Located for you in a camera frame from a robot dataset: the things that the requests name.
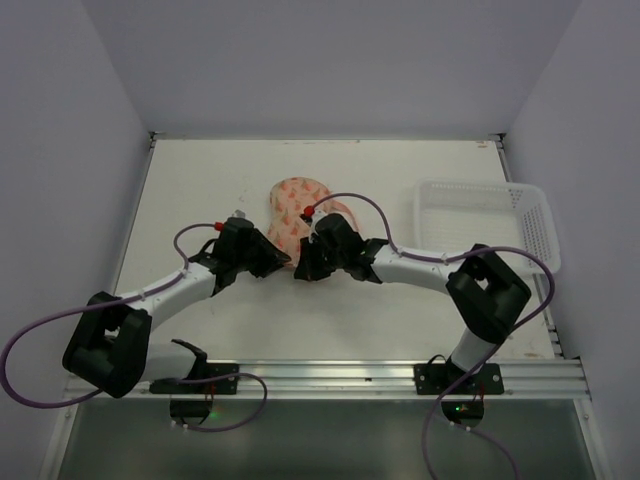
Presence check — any aluminium mounting rail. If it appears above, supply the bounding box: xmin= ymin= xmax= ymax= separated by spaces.
xmin=64 ymin=358 xmax=591 ymax=400

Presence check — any white plastic basket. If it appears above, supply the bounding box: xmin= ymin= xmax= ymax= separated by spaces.
xmin=414 ymin=179 xmax=561 ymax=274

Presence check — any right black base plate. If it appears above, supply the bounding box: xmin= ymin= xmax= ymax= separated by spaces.
xmin=413 ymin=354 xmax=505 ymax=395

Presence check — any pink patterned mesh laundry bag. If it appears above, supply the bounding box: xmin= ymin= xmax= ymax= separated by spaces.
xmin=267 ymin=177 xmax=359 ymax=270

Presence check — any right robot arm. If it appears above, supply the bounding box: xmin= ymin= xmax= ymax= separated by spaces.
xmin=294 ymin=211 xmax=531 ymax=379

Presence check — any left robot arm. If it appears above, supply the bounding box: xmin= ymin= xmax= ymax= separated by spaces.
xmin=62 ymin=217 xmax=291 ymax=398

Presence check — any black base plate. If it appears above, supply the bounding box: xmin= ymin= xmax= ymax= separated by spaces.
xmin=149 ymin=362 xmax=240 ymax=395
xmin=413 ymin=354 xmax=505 ymax=395

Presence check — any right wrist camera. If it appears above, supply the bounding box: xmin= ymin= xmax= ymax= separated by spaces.
xmin=300 ymin=205 xmax=327 ymax=243

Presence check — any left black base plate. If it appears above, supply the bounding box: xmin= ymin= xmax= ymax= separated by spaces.
xmin=149 ymin=362 xmax=240 ymax=395

